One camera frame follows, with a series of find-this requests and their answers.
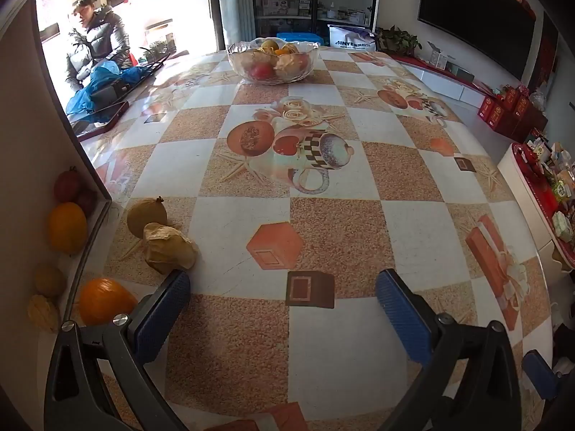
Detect black television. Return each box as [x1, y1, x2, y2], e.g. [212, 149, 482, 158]
[417, 0, 538, 82]

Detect white printed bag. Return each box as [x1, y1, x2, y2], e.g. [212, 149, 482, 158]
[327, 24, 377, 52]

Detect grey curtain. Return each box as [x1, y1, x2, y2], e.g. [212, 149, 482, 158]
[207, 0, 252, 52]

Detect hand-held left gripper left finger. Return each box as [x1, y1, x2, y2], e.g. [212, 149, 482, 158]
[43, 269, 192, 431]

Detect small white box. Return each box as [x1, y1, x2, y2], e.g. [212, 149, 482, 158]
[427, 41, 450, 70]

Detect red smartphone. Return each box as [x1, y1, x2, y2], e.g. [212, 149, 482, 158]
[74, 100, 130, 138]

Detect tan round fruit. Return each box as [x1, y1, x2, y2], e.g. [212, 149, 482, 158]
[35, 264, 67, 298]
[126, 196, 168, 238]

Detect dark red round fruit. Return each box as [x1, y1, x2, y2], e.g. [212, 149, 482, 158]
[75, 189, 97, 217]

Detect white shallow tray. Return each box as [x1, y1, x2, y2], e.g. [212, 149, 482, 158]
[0, 0, 113, 346]

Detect black cable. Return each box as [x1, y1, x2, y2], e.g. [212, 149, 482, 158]
[132, 46, 172, 73]

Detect checkered printed tablecloth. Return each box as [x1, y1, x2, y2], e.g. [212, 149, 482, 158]
[58, 47, 555, 431]

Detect black device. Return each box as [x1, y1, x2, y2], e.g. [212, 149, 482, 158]
[90, 78, 131, 108]

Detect blue plastic stool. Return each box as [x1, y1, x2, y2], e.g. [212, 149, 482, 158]
[276, 31, 323, 48]

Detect white side table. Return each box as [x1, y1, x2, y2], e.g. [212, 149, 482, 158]
[496, 144, 575, 279]

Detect white television console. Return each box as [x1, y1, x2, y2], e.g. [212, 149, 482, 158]
[391, 51, 495, 108]

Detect green potted plant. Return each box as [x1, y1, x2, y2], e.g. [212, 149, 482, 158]
[375, 26, 423, 57]

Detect red snack tray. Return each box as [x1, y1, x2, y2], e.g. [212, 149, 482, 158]
[512, 128, 575, 272]

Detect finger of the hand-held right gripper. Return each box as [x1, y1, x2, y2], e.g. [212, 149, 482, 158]
[522, 349, 561, 401]

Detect blue gloves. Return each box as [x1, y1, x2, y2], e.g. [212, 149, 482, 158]
[66, 62, 142, 120]

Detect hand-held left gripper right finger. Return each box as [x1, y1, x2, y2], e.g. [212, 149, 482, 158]
[376, 268, 523, 431]

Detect glass fruit bowl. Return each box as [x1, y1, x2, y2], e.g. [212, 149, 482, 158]
[227, 37, 321, 84]

